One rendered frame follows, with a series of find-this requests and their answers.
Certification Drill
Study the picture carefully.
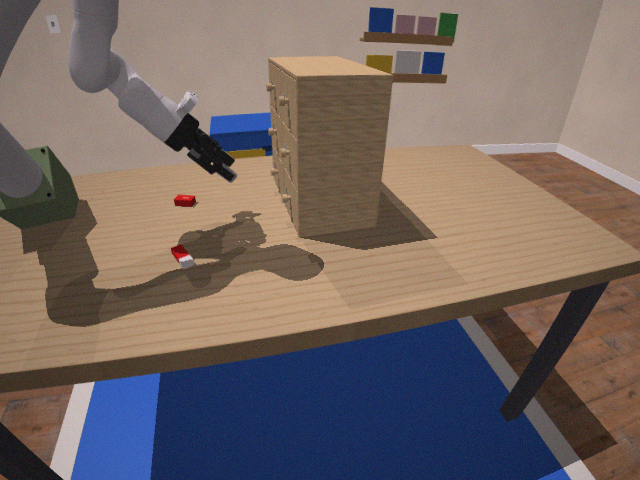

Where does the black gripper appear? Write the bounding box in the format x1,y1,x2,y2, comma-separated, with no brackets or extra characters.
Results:
164,113,237,183

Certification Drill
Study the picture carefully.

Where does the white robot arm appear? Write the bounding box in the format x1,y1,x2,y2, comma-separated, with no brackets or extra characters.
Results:
0,0,198,198

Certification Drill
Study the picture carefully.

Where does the wooden chest of drawers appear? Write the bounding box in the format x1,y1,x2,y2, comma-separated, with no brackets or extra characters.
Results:
268,56,393,237

